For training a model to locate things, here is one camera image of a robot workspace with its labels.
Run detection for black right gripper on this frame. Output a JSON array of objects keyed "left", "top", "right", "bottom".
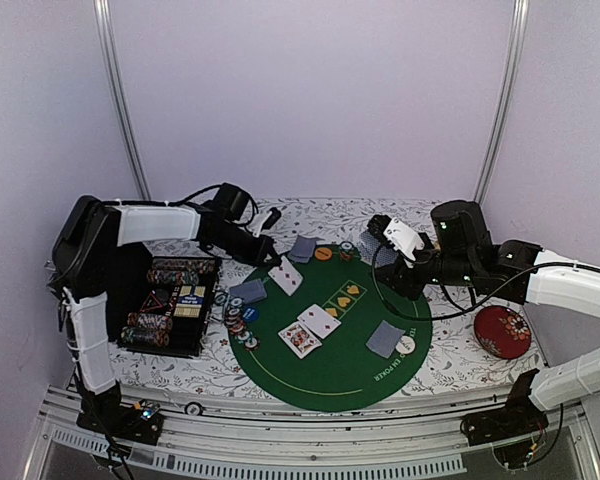
[{"left": 369, "top": 232, "right": 478, "bottom": 301}]

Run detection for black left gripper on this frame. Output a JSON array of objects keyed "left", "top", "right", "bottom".
[{"left": 212, "top": 223, "right": 284, "bottom": 268}]

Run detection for face-up three of diamonds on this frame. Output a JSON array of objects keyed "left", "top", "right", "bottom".
[{"left": 268, "top": 256, "right": 303, "bottom": 296}]

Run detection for dealt blue card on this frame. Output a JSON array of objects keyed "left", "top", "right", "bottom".
[
  {"left": 366, "top": 320, "right": 405, "bottom": 359},
  {"left": 229, "top": 279, "right": 268, "bottom": 304},
  {"left": 286, "top": 235, "right": 318, "bottom": 264}
]

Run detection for orange big blind button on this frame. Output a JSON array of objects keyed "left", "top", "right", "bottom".
[{"left": 314, "top": 247, "right": 333, "bottom": 261}]

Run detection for blue small blind button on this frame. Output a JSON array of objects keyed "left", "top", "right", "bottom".
[{"left": 242, "top": 306, "right": 260, "bottom": 324}]

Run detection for blue playing card deck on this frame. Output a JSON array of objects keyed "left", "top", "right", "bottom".
[{"left": 358, "top": 230, "right": 398, "bottom": 267}]

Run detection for white dealer button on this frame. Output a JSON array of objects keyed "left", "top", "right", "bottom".
[{"left": 395, "top": 335, "right": 416, "bottom": 355}]

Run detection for stack of poker chips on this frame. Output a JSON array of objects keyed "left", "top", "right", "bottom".
[
  {"left": 339, "top": 241, "right": 356, "bottom": 262},
  {"left": 214, "top": 291, "right": 261, "bottom": 352}
]

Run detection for face-up two of diamonds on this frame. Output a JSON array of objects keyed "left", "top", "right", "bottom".
[{"left": 297, "top": 304, "right": 341, "bottom": 339}]

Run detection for face-up king card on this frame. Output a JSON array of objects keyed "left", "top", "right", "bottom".
[{"left": 278, "top": 321, "right": 322, "bottom": 359}]

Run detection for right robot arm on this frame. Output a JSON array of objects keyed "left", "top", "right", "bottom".
[{"left": 367, "top": 200, "right": 600, "bottom": 436}]

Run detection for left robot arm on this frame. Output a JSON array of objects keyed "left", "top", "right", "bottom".
[{"left": 48, "top": 183, "right": 281, "bottom": 434}]

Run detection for boxed texas holdem cards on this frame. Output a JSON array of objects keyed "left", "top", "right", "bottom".
[{"left": 173, "top": 285, "right": 206, "bottom": 319}]

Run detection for floral white tablecloth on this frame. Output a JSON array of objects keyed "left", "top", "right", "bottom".
[{"left": 109, "top": 199, "right": 544, "bottom": 402}]

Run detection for round green poker mat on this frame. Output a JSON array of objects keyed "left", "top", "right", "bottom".
[{"left": 229, "top": 244, "right": 433, "bottom": 412}]

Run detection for far chip row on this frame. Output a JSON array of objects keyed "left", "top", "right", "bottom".
[{"left": 146, "top": 258, "right": 216, "bottom": 286}]

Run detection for chip row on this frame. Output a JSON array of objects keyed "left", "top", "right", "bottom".
[
  {"left": 127, "top": 312, "right": 173, "bottom": 333},
  {"left": 146, "top": 258, "right": 216, "bottom": 286},
  {"left": 120, "top": 326, "right": 170, "bottom": 348}
]

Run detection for red floral round pouch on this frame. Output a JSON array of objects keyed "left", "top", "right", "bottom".
[{"left": 473, "top": 305, "right": 532, "bottom": 360}]

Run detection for black poker chip case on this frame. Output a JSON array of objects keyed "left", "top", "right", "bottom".
[{"left": 44, "top": 244, "right": 225, "bottom": 358}]

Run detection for lower near chip row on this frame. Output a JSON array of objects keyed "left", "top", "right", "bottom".
[{"left": 120, "top": 326, "right": 170, "bottom": 348}]

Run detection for upper near chip row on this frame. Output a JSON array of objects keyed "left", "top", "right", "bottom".
[{"left": 127, "top": 312, "right": 173, "bottom": 333}]

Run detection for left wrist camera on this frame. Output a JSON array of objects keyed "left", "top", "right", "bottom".
[{"left": 246, "top": 207, "right": 281, "bottom": 238}]

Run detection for front aluminium rail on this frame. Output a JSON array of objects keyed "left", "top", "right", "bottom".
[{"left": 23, "top": 387, "right": 600, "bottom": 479}]

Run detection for fallen chip on rail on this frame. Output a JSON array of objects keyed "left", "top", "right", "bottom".
[{"left": 184, "top": 402, "right": 203, "bottom": 416}]

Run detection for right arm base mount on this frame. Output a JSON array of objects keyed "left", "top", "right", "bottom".
[{"left": 460, "top": 369, "right": 549, "bottom": 470}]

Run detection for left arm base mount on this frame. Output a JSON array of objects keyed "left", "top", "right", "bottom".
[{"left": 77, "top": 383, "right": 164, "bottom": 446}]

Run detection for right aluminium frame post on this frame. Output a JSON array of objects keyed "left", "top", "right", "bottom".
[{"left": 473, "top": 0, "right": 530, "bottom": 205}]

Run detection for aluminium frame post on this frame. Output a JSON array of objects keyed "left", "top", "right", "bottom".
[
  {"left": 93, "top": 0, "right": 152, "bottom": 201},
  {"left": 473, "top": 0, "right": 530, "bottom": 205}
]

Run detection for left aluminium frame post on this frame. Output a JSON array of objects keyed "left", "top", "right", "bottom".
[{"left": 93, "top": 0, "right": 152, "bottom": 201}]

